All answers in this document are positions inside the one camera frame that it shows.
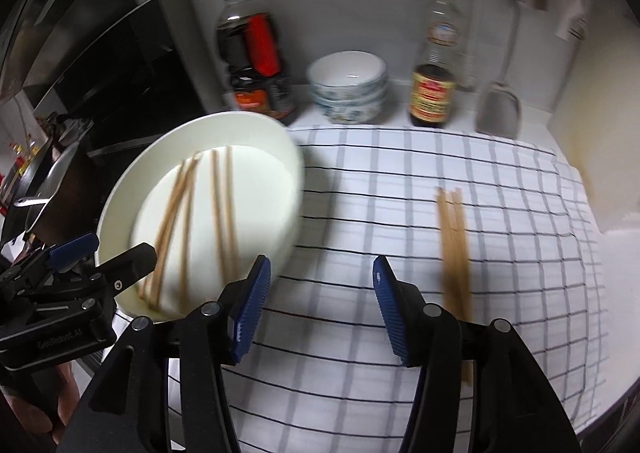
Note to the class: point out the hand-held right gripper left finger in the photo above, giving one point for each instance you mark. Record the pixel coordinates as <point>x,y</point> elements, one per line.
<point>250,313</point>

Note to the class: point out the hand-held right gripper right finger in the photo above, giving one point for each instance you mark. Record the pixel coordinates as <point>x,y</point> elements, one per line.
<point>392,308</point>

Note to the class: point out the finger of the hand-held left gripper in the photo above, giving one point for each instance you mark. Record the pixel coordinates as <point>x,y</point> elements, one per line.
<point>75,248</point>
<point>135,260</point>

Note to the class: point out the tan wooden chopstick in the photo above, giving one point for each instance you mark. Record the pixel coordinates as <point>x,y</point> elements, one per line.
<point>446,243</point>
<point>453,243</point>
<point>459,243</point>

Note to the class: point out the pile of wooden chopsticks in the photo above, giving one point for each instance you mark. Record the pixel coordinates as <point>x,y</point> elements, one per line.
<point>222,213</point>

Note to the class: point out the large white bowl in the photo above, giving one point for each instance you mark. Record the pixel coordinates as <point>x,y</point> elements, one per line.
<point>260,183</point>

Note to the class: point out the person's left hand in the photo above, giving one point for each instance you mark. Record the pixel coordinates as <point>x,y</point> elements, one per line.
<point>66,393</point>

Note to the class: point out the metal ladle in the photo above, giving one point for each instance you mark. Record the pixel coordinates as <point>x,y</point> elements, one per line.
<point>30,201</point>

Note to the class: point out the dark saucepan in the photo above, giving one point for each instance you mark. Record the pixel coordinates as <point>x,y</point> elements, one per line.
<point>70,183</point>

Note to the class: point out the white black-grid cloth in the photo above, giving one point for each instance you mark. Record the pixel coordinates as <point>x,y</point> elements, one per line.
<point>350,213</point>

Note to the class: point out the black range hood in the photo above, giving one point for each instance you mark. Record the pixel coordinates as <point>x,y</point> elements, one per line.
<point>125,58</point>

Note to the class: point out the white floral ceramic bowl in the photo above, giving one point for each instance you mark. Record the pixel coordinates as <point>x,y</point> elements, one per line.
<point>345,68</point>
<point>320,94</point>
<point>350,113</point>

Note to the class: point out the soy sauce bottle yellow cap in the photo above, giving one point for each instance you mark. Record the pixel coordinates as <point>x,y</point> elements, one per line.
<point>432,98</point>

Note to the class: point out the metal spatula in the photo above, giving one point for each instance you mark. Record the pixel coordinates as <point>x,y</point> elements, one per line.
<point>497,113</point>

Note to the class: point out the white cutting board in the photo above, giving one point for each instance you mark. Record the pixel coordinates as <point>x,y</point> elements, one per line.
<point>600,133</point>

